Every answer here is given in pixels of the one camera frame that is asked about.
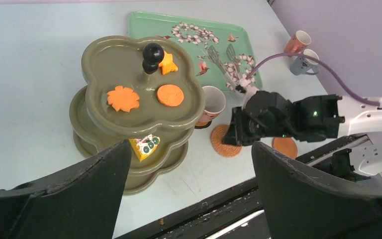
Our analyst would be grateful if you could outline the orange cup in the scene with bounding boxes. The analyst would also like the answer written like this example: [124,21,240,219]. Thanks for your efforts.
[284,30,312,53]

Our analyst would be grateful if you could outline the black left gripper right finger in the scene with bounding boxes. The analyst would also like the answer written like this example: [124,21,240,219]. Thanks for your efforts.
[252,141,382,239]

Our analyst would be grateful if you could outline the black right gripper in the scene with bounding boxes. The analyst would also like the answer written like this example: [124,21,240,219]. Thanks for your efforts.
[221,91,299,147]

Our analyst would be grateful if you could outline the orange-handled cup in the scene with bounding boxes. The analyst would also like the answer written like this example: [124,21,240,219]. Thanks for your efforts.
[197,86,226,123]

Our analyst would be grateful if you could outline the orange flower toy cookie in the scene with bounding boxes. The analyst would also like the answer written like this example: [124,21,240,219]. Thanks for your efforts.
[107,86,140,113]

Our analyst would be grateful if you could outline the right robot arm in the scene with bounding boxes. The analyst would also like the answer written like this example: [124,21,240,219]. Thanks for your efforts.
[222,90,382,181]

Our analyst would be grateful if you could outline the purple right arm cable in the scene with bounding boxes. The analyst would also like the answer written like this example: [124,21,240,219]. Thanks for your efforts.
[245,52,382,107]

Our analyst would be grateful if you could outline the orange toy fish pastry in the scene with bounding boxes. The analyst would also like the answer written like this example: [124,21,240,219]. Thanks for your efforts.
[159,51,178,75]

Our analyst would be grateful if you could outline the green floral serving tray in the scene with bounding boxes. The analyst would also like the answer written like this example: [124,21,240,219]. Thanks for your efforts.
[128,11,256,92]

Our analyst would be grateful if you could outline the yellow toy cake slice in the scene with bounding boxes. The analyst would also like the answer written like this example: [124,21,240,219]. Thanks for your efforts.
[129,134,161,162]

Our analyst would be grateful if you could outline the white cup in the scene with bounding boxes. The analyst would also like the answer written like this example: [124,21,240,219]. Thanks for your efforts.
[289,56,319,76]

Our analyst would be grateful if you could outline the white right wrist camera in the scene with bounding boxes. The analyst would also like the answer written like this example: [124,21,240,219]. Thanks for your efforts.
[234,77,260,109]

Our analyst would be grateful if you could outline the green three-tier serving stand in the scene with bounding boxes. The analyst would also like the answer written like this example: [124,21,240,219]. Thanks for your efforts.
[69,35,205,195]

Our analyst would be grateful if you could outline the round cork coaster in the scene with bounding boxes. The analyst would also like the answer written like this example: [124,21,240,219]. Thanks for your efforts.
[272,137,298,159]
[210,124,242,157]

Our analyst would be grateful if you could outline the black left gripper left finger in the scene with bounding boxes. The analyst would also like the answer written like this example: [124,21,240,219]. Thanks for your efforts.
[0,140,131,239]

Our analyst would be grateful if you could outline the metal serving tongs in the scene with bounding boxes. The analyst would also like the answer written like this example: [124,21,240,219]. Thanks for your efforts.
[207,44,256,94]

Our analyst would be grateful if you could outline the yellow smiley face coaster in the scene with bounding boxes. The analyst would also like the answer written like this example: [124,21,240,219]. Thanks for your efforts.
[194,121,211,129]

